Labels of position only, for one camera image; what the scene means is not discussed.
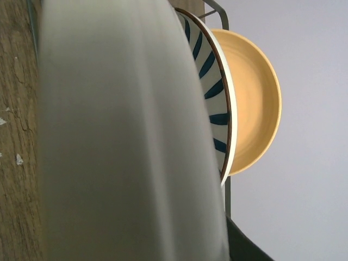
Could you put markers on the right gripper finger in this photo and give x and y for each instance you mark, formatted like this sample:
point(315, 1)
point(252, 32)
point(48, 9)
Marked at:
point(241, 248)

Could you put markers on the clear plastic lidded bowl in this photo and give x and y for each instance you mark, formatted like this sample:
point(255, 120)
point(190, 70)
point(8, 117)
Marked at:
point(126, 157)

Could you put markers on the white blue striped plate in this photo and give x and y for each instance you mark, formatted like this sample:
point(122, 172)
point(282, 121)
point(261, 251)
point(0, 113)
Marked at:
point(217, 87)

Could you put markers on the orange plastic plate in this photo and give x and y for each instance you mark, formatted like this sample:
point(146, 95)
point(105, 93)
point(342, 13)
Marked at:
point(258, 95)

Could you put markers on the black wire dish rack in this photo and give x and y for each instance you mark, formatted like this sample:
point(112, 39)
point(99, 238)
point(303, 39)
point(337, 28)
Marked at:
point(34, 11)

